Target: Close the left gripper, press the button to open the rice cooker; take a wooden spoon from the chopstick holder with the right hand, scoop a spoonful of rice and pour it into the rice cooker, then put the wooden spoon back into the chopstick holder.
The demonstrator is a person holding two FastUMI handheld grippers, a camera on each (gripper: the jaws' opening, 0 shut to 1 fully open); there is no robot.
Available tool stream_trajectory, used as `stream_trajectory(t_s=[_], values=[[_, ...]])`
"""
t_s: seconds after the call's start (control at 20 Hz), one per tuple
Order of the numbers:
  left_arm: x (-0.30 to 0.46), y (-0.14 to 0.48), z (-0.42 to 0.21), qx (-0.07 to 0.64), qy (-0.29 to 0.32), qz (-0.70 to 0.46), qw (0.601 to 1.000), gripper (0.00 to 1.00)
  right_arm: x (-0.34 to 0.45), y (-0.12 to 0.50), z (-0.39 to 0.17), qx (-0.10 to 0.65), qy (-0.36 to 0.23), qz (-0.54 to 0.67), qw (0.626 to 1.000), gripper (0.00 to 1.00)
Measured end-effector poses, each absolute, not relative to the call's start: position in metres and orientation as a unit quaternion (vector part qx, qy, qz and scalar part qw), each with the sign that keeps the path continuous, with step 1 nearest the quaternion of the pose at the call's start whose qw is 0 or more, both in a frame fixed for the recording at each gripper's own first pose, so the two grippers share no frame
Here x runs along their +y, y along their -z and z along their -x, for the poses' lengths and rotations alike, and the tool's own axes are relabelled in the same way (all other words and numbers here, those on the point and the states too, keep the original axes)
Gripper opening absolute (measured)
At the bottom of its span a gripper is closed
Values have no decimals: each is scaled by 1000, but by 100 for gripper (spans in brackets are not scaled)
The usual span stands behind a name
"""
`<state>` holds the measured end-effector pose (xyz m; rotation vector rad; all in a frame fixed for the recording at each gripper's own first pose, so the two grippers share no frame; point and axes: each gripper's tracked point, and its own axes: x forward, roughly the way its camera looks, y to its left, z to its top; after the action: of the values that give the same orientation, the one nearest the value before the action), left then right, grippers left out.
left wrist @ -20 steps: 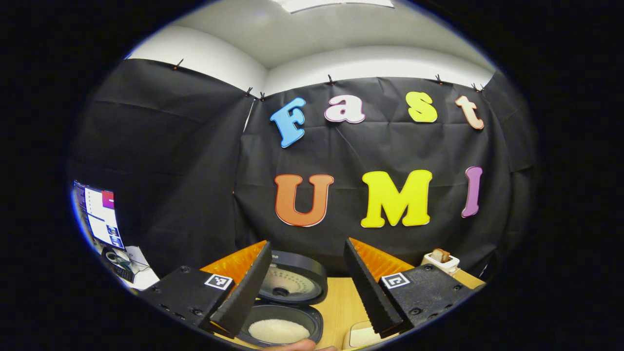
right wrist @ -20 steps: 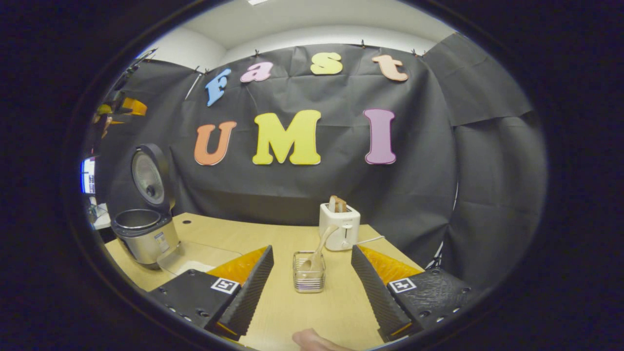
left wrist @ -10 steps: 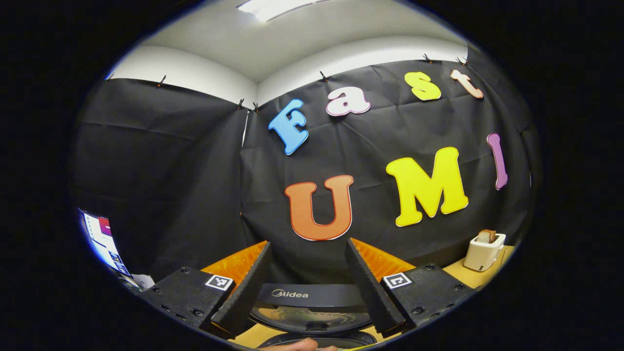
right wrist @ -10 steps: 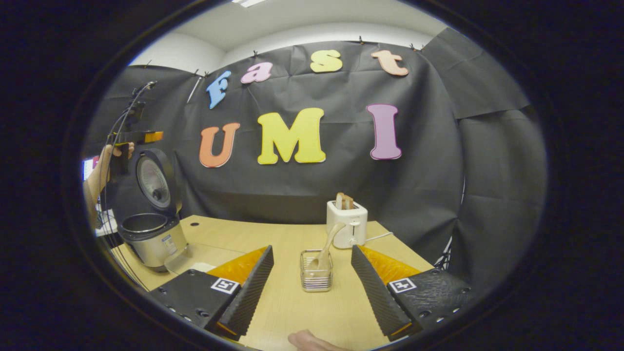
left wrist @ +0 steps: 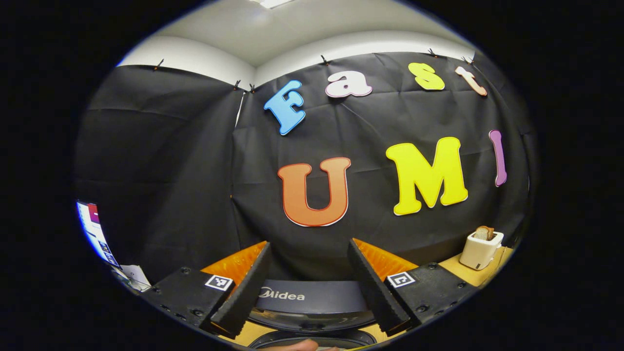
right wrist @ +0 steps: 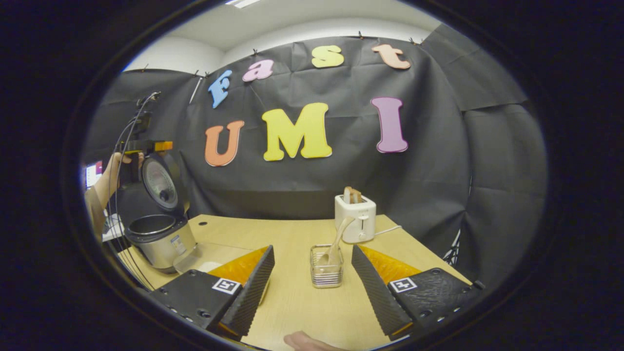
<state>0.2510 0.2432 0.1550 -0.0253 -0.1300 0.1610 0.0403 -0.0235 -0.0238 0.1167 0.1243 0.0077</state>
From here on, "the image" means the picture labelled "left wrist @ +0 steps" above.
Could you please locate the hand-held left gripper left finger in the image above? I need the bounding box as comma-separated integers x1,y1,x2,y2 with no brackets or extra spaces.
141,241,272,338

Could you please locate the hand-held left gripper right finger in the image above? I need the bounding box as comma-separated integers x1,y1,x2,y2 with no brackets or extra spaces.
347,238,478,336

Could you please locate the grey rice cooker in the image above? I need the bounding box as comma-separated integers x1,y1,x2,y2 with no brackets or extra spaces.
249,279,378,350

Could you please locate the white side table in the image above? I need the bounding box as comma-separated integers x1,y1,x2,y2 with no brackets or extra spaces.
119,265,152,292

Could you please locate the white toaster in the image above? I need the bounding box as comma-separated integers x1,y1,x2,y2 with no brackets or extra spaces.
459,232,504,271

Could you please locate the black backdrop cloth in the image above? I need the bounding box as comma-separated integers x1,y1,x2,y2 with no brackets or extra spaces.
73,51,537,283

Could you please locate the computer monitor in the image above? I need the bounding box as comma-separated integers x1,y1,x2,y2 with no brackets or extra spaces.
77,201,121,268

